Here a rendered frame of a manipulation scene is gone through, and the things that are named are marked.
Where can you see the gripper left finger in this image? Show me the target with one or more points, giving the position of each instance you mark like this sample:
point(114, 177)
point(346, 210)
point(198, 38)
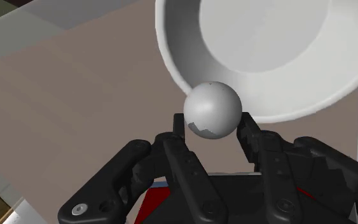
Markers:
point(181, 161)

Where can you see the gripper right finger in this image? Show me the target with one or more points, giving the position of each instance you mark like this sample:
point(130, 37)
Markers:
point(278, 167)

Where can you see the grey ball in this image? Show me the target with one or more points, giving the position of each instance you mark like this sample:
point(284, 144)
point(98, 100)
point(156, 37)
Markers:
point(212, 109)

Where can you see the white bowl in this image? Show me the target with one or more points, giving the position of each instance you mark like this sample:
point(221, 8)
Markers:
point(278, 52)

